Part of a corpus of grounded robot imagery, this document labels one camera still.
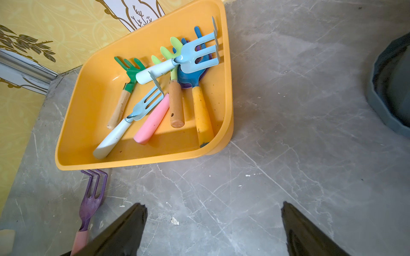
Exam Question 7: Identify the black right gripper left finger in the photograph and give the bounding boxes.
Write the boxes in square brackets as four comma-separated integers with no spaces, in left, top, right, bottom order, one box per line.
[64,203,147,256]

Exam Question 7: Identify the orange plastic storage tray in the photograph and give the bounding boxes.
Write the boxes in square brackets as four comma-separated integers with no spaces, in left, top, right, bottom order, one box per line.
[56,1,234,171]

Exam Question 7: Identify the light green rake wooden handle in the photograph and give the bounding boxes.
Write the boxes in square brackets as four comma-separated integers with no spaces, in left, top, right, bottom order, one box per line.
[160,37,185,128]

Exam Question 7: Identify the light blue rake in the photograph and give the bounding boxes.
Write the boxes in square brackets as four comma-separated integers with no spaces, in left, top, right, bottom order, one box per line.
[136,19,220,84]
[93,71,164,159]

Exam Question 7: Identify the purple rake pink handle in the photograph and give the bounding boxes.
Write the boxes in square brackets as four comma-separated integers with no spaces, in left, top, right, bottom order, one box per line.
[133,44,212,146]
[70,169,108,256]

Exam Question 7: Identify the blue-grey plastic flower pot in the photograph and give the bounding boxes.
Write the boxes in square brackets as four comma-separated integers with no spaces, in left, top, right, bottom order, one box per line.
[387,47,410,127]

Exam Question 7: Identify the dark blue rake yellow handle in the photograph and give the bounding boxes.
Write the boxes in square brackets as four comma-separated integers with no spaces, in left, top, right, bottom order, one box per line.
[172,26,215,148]

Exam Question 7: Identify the dark green rake wooden handle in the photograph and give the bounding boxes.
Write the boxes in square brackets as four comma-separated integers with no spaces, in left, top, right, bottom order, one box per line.
[107,57,146,130]

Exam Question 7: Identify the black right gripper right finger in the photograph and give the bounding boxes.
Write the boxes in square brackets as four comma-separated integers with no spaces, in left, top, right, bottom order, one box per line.
[281,201,348,256]

